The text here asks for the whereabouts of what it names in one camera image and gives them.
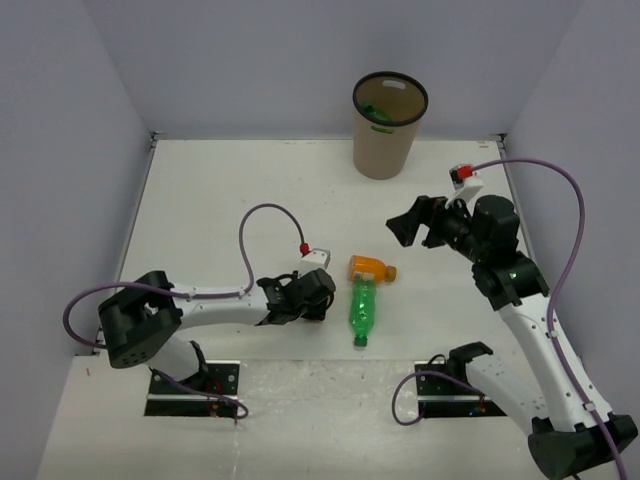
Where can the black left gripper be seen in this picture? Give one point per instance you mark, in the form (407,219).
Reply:
(316,311)

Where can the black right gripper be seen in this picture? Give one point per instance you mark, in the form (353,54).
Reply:
(425,210)

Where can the green bottle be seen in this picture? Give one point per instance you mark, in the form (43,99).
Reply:
(376,114)
(362,311)

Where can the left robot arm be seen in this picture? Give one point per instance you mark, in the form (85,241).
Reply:
(140,322)

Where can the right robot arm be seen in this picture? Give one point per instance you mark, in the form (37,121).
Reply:
(570,428)

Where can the brown cardboard bin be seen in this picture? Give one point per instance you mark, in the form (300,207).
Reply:
(380,151)

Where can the green bottle front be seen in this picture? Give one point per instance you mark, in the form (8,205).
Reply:
(362,311)

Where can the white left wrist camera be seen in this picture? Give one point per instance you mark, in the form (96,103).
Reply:
(317,258)

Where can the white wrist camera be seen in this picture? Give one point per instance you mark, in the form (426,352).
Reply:
(467,184)
(317,258)

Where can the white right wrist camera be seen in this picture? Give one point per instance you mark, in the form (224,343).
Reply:
(467,184)

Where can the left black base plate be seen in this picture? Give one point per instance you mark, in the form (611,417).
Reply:
(210,395)

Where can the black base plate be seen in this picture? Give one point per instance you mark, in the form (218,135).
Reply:
(210,395)
(439,398)

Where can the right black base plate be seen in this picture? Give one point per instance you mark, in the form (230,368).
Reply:
(439,398)

